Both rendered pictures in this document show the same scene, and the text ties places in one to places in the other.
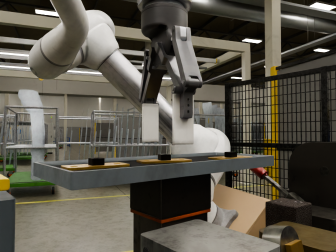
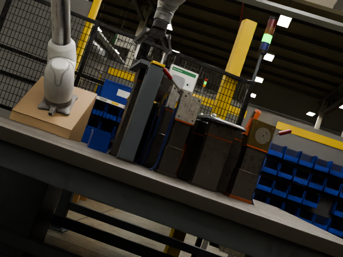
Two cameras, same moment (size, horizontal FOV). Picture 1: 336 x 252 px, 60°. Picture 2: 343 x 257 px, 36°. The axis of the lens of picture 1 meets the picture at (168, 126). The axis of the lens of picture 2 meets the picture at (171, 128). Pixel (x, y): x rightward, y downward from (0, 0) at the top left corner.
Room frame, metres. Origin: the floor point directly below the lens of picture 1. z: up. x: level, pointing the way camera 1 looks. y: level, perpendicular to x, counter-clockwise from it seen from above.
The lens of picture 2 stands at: (-0.91, 2.22, 0.76)
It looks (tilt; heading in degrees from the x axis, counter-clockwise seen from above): 3 degrees up; 297
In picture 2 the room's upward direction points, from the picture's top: 19 degrees clockwise
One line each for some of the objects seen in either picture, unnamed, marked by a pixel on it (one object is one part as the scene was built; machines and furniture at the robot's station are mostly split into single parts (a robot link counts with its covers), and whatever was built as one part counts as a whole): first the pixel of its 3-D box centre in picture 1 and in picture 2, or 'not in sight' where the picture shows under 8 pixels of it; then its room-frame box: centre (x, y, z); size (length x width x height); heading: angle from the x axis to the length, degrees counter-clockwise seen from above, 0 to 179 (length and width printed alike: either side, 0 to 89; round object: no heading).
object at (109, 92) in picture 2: not in sight; (123, 95); (1.13, -0.91, 1.09); 0.30 x 0.17 x 0.13; 30
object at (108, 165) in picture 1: (96, 162); not in sight; (0.39, 0.10, 1.17); 0.08 x 0.04 x 0.01; 126
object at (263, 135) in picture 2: not in sight; (252, 162); (-0.18, -0.06, 0.88); 0.14 x 0.09 x 0.36; 39
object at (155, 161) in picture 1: (164, 157); not in sight; (0.47, 0.01, 1.17); 0.08 x 0.04 x 0.01; 113
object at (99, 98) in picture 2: not in sight; (130, 110); (1.07, -0.96, 1.01); 0.90 x 0.22 x 0.03; 39
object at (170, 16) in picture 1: (164, 38); (158, 30); (0.47, 0.01, 1.36); 0.08 x 0.07 x 0.09; 23
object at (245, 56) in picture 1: (246, 117); not in sight; (7.27, -1.96, 1.64); 0.36 x 0.36 x 3.28; 21
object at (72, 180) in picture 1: (170, 164); (147, 69); (0.46, 0.00, 1.16); 0.37 x 0.14 x 0.02; 129
